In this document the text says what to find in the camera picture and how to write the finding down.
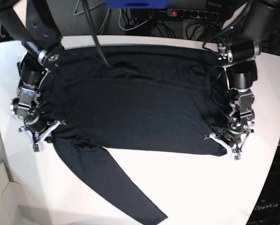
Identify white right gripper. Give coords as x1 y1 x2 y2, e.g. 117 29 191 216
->
18 120 66 152

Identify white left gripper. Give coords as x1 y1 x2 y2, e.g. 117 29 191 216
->
204 130 254 161

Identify dark navy T-shirt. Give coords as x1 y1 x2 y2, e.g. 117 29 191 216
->
40 45 228 225

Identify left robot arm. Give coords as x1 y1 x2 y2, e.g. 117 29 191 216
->
206 0 280 160

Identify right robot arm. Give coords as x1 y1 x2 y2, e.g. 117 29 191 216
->
0 0 64 152

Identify black OpenArm computer case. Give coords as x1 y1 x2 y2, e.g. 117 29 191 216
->
247 146 280 225

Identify blue plastic bin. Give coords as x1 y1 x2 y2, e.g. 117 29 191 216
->
103 0 169 9

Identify white power strip red switch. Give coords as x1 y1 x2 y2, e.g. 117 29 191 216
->
165 8 219 21

